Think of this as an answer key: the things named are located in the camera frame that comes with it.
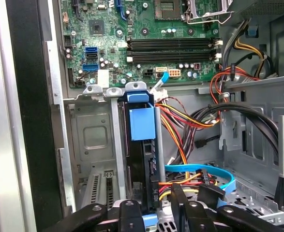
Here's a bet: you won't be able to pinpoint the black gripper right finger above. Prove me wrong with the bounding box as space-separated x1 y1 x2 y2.
170 182 284 232

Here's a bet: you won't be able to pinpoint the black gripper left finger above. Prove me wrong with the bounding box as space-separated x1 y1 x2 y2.
42 199 143 232

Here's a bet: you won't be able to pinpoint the orange power wire black connectors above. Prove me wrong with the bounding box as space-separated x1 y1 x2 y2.
150 103 220 209

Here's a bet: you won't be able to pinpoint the hard disk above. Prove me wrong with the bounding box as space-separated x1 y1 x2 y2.
117 90 162 230

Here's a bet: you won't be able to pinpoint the grey metal disk bay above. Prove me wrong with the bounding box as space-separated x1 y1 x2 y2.
63 81 166 211

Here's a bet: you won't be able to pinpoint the grey metal drive cage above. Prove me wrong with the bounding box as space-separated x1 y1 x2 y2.
218 74 284 218

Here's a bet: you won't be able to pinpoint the black open PC case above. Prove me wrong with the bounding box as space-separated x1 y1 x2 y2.
5 0 284 232

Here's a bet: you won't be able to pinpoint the black RAM slot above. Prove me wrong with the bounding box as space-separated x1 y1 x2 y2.
126 57 223 64
126 38 223 45
126 44 223 51
126 51 223 58

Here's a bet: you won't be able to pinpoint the green motherboard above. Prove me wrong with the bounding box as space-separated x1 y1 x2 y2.
59 0 232 89

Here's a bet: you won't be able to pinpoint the locking lever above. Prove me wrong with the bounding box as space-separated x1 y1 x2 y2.
185 9 232 25

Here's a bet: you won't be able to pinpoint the metal socket cover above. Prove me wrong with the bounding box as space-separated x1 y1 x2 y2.
185 0 232 25

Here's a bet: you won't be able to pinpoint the blue expansion slot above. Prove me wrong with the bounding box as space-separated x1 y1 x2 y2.
116 0 127 20

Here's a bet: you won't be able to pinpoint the CPU socket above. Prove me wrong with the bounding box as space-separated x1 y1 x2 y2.
154 0 184 20

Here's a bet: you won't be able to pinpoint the blue data wire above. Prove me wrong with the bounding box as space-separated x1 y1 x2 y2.
164 163 236 209

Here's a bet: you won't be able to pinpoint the black cable bundle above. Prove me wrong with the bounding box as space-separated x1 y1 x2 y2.
190 101 280 157

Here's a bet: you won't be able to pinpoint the blue wire white tag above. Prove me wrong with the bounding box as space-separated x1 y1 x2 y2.
150 71 169 94

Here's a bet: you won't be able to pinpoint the orange red wire bundle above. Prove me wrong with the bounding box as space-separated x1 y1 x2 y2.
209 66 261 104

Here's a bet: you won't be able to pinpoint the yellow black wire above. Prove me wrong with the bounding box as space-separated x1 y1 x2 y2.
223 19 275 78

